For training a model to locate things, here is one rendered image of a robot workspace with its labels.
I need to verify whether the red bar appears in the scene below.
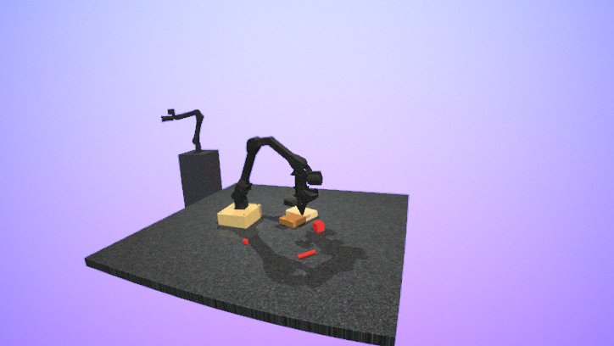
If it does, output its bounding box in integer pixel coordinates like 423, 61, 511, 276
297, 250, 315, 259

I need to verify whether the red block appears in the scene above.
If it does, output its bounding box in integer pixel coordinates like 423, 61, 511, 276
313, 221, 325, 232

